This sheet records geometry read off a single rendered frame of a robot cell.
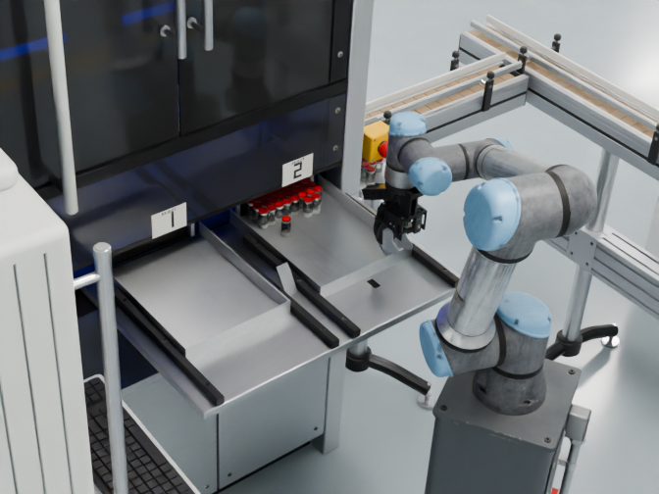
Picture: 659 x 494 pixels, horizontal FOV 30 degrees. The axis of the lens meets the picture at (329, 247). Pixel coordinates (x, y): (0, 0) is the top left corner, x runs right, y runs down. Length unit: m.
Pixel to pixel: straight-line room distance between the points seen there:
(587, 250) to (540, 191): 1.45
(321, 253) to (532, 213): 0.80
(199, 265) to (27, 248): 1.05
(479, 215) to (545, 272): 2.16
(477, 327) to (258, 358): 0.46
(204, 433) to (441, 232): 1.54
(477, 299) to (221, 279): 0.66
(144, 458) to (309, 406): 1.02
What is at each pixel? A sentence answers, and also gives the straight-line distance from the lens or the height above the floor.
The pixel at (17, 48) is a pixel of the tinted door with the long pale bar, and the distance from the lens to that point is 2.25.
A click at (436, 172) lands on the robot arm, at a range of 2.41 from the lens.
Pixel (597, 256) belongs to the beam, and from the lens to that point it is 3.51.
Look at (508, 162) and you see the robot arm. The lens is 2.35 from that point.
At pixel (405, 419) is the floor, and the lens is 3.63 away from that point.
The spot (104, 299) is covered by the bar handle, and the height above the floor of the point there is 1.39.
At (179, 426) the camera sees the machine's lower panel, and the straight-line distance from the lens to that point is 3.04.
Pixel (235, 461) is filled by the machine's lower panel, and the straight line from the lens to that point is 3.26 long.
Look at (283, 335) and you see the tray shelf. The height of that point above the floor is 0.88.
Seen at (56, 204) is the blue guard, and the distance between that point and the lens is 2.44.
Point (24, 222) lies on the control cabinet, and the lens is 1.74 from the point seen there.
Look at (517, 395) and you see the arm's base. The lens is 2.54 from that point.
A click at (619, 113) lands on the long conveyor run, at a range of 3.33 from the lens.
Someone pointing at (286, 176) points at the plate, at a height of 1.01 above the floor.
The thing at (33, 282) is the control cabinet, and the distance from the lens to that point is 1.75.
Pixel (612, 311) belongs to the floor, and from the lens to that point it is 4.14.
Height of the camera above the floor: 2.57
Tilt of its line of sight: 37 degrees down
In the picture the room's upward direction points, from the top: 4 degrees clockwise
